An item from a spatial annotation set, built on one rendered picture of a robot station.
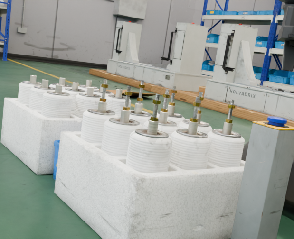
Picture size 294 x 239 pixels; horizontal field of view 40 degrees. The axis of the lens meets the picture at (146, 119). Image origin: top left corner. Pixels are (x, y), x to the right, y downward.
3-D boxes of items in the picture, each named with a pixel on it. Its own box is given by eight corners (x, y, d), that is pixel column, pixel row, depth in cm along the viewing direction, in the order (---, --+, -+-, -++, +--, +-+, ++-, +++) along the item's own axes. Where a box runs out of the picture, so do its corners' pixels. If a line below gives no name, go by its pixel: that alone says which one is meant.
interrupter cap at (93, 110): (91, 109, 111) (91, 107, 111) (118, 114, 110) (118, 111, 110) (83, 113, 104) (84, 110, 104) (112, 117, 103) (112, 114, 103)
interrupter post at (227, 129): (220, 134, 102) (222, 121, 101) (223, 133, 104) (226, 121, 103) (228, 136, 100) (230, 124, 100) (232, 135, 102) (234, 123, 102)
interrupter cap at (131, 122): (120, 126, 92) (120, 124, 92) (102, 119, 98) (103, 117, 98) (145, 126, 97) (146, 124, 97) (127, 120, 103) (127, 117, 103)
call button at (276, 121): (273, 124, 87) (275, 115, 87) (289, 129, 84) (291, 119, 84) (261, 124, 85) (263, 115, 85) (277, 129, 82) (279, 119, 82)
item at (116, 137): (109, 201, 94) (119, 126, 91) (88, 187, 101) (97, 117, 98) (141, 196, 100) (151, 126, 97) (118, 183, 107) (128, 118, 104)
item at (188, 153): (193, 217, 92) (205, 141, 89) (154, 205, 95) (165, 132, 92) (203, 205, 101) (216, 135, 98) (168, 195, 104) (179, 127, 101)
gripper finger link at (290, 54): (279, 69, 83) (284, 39, 82) (295, 71, 82) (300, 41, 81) (279, 69, 82) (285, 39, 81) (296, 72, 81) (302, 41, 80)
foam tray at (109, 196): (162, 183, 135) (170, 131, 132) (251, 234, 104) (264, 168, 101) (53, 192, 113) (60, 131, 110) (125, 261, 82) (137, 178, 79)
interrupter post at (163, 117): (166, 125, 103) (168, 113, 103) (157, 124, 103) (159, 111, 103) (166, 124, 106) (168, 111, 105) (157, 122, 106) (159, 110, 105)
